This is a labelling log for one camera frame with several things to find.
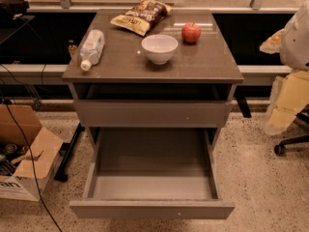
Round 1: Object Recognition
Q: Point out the open grey middle drawer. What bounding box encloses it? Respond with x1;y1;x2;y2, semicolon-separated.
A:
70;129;235;219

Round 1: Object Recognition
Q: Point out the grey drawer cabinet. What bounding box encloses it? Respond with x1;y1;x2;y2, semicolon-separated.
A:
63;10;243;144

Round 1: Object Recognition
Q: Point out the brown yellow chip bag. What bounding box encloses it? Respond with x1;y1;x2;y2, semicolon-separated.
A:
110;0;172;36

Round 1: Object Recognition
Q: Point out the white ceramic bowl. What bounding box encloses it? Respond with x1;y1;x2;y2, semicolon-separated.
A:
141;34;179;65

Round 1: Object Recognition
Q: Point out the black table leg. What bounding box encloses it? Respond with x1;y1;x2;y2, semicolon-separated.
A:
54;124;84;182

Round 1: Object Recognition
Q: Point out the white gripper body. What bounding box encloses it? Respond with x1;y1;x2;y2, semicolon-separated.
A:
276;71;309;114

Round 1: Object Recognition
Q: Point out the closed grey top drawer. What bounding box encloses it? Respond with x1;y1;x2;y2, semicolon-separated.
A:
73;100;232;128

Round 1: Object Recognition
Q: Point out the black bag on desk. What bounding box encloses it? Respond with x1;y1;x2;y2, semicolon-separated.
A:
0;0;30;25

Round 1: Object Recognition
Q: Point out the red apple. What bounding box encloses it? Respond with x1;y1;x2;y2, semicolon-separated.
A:
182;22;201;44

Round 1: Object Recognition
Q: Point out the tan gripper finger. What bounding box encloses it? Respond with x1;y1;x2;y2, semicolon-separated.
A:
260;29;284;54
264;107;298;135

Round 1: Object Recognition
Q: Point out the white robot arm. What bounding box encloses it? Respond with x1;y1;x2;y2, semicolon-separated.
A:
260;1;309;135

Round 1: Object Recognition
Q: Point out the cardboard box with items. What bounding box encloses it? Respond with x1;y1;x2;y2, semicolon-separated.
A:
0;104;63;201

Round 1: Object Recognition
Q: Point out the black office chair base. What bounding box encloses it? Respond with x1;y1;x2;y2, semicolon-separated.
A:
273;113;309;157

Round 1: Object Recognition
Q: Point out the clear plastic water bottle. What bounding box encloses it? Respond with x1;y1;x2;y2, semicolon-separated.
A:
80;29;105;72

